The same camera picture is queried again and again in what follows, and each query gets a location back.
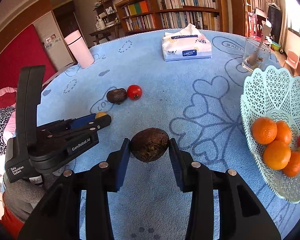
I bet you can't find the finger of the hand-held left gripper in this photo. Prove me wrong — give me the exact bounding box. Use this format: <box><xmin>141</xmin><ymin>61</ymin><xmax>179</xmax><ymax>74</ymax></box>
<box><xmin>39</xmin><ymin>115</ymin><xmax>112</xmax><ymax>143</ymax></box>
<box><xmin>41</xmin><ymin>114</ymin><xmax>97</xmax><ymax>132</ymax></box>

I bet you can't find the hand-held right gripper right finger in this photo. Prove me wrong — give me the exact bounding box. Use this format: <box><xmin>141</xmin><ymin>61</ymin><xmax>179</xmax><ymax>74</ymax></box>
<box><xmin>168</xmin><ymin>138</ymin><xmax>282</xmax><ymax>240</ymax></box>

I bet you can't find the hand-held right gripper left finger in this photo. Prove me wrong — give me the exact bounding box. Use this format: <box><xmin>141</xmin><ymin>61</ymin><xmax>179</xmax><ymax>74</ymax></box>
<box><xmin>17</xmin><ymin>138</ymin><xmax>130</xmax><ymax>240</ymax></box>

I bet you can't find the dark wrinkled avocado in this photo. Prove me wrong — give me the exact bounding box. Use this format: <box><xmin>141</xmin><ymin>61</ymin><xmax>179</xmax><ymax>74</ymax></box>
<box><xmin>129</xmin><ymin>127</ymin><xmax>170</xmax><ymax>163</ymax></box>
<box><xmin>106</xmin><ymin>88</ymin><xmax>127</xmax><ymax>104</ymax></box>

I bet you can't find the large round orange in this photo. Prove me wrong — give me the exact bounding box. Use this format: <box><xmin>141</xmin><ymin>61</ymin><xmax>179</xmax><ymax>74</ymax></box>
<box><xmin>252</xmin><ymin>117</ymin><xmax>278</xmax><ymax>145</ymax></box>

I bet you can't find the large oval orange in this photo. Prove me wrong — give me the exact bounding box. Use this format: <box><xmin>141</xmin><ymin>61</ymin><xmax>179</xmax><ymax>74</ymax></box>
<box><xmin>262</xmin><ymin>140</ymin><xmax>292</xmax><ymax>170</ymax></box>

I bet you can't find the small orange mandarin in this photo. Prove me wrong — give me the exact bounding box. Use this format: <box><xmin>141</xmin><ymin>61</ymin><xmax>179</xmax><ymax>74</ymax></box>
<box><xmin>275</xmin><ymin>120</ymin><xmax>292</xmax><ymax>145</ymax></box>
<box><xmin>282</xmin><ymin>151</ymin><xmax>300</xmax><ymax>178</ymax></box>

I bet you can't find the light blue lattice basket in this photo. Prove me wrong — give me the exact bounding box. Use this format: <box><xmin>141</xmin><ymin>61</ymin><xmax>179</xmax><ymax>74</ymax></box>
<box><xmin>240</xmin><ymin>65</ymin><xmax>300</xmax><ymax>203</ymax></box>

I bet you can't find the pink cloth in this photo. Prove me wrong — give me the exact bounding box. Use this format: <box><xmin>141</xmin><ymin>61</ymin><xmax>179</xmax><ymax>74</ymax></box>
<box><xmin>0</xmin><ymin>87</ymin><xmax>18</xmax><ymax>113</ymax></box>

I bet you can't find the blue printed towel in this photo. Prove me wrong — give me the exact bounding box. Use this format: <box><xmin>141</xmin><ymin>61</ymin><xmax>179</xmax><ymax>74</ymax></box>
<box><xmin>1</xmin><ymin>29</ymin><xmax>300</xmax><ymax>240</ymax></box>

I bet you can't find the pink thermos bottle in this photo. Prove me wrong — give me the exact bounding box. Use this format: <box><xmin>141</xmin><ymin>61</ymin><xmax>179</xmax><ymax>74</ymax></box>
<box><xmin>64</xmin><ymin>30</ymin><xmax>95</xmax><ymax>69</ymax></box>

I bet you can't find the small wooden side table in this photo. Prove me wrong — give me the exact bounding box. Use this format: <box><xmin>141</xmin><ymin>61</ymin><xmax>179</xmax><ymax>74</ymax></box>
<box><xmin>90</xmin><ymin>0</ymin><xmax>122</xmax><ymax>47</ymax></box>

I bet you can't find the dark wooden door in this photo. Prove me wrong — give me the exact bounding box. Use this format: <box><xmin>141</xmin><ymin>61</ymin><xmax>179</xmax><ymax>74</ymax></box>
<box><xmin>52</xmin><ymin>1</ymin><xmax>83</xmax><ymax>40</ymax></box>

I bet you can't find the white tissue pack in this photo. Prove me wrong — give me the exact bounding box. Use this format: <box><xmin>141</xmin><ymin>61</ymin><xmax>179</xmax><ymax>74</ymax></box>
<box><xmin>162</xmin><ymin>23</ymin><xmax>212</xmax><ymax>62</ymax></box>

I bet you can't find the clear drinking glass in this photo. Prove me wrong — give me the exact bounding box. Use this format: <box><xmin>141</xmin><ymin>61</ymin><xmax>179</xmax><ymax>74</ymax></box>
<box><xmin>242</xmin><ymin>37</ymin><xmax>272</xmax><ymax>73</ymax></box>

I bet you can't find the wooden bookshelf with books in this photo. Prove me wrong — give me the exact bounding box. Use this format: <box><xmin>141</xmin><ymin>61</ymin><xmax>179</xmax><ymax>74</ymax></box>
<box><xmin>115</xmin><ymin>0</ymin><xmax>228</xmax><ymax>37</ymax></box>

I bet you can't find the dark hanging garment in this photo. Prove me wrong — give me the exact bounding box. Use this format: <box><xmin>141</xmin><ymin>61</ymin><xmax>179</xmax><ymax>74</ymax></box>
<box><xmin>266</xmin><ymin>5</ymin><xmax>283</xmax><ymax>45</ymax></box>

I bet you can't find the window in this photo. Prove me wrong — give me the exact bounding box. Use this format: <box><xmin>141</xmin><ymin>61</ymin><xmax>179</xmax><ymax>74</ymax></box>
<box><xmin>282</xmin><ymin>0</ymin><xmax>300</xmax><ymax>45</ymax></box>

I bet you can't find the red wall panel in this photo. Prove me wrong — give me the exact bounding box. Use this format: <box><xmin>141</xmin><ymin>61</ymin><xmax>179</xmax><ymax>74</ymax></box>
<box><xmin>0</xmin><ymin>25</ymin><xmax>57</xmax><ymax>93</ymax></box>

